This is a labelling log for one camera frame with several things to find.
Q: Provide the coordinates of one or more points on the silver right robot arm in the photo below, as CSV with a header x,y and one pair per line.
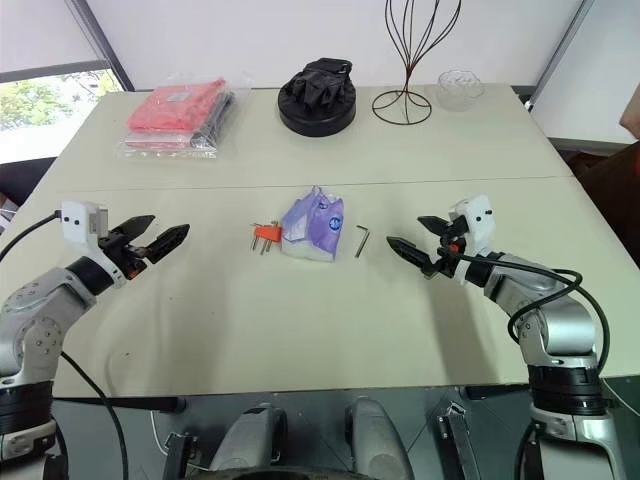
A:
x,y
565,325

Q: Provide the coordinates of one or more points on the dark cloth in clear bag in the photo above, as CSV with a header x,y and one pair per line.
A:
x,y
216,122

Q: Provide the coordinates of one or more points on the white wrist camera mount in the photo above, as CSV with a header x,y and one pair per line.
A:
x,y
75,220
478,220

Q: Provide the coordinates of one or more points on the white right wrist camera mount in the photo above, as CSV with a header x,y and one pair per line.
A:
x,y
478,220

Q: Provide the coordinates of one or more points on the purple plastic bag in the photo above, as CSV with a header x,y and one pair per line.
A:
x,y
312,225

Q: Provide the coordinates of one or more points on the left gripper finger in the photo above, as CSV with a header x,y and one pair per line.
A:
x,y
136,226
167,242

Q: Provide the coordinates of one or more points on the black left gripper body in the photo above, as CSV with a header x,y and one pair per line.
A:
x,y
120,252

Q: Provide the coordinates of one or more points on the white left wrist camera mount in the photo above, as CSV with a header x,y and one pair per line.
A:
x,y
75,220

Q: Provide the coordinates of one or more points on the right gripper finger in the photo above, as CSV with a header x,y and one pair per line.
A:
x,y
412,250
436,225

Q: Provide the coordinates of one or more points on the white roller blind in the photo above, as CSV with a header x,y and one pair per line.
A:
x,y
35,35

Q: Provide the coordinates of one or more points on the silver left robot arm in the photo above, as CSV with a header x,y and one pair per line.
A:
x,y
30,312

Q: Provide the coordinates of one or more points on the grey rounded housing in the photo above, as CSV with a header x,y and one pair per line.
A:
x,y
377,440
252,440

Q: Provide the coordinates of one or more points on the black chair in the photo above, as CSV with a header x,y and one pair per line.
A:
x,y
22,182

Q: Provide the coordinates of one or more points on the metal hex key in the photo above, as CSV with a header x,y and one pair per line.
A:
x,y
359,245

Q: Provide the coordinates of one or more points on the clear glass bowl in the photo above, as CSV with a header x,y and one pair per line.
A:
x,y
460,90

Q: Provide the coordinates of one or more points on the dark brown seat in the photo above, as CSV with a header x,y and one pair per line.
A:
x,y
610,190

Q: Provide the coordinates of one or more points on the black glove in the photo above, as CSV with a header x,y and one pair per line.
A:
x,y
320,80

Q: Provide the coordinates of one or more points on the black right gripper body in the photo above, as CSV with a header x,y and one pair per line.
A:
x,y
452,245

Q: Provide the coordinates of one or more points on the red cloth in clear bag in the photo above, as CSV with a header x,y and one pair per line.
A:
x,y
172,107

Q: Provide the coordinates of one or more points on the person bare forearm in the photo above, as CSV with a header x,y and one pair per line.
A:
x,y
631,115

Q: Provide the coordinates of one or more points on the black round base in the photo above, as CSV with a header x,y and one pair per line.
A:
x,y
317,117

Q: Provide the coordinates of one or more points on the white board with grey frame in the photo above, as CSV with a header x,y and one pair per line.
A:
x,y
600,75

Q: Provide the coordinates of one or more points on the black metal table bracket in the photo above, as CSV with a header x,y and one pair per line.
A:
x,y
179,457
457,440

